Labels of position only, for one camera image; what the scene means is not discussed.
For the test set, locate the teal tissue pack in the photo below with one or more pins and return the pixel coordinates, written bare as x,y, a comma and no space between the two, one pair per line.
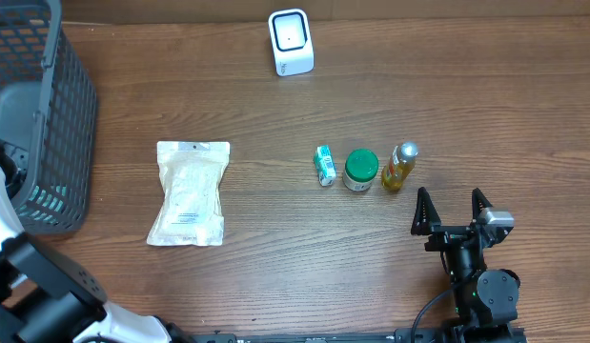
47,201

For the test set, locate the white orange snack packet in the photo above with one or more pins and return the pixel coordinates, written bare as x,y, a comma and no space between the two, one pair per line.
190,174

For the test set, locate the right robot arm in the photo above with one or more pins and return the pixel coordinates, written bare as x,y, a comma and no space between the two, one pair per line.
485,300

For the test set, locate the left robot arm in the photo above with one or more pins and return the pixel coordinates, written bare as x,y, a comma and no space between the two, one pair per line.
47,297

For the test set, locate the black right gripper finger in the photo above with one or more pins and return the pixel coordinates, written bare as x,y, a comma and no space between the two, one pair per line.
480,205
426,219

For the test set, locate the dark grey plastic mesh basket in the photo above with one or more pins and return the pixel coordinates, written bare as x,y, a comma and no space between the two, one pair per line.
48,108

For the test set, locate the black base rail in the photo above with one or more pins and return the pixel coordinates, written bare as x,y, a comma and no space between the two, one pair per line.
398,336

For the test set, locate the yellow oil bottle silver cap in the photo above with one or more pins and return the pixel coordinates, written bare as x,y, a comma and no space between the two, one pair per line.
400,164

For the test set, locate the green lid white jar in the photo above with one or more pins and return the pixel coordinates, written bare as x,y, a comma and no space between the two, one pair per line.
361,167

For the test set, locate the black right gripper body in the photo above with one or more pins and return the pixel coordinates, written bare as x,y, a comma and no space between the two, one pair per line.
446,236

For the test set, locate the white barcode scanner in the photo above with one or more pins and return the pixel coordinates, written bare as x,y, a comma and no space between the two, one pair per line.
291,41

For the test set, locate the small teal packet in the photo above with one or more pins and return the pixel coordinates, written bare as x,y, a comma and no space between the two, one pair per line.
325,166

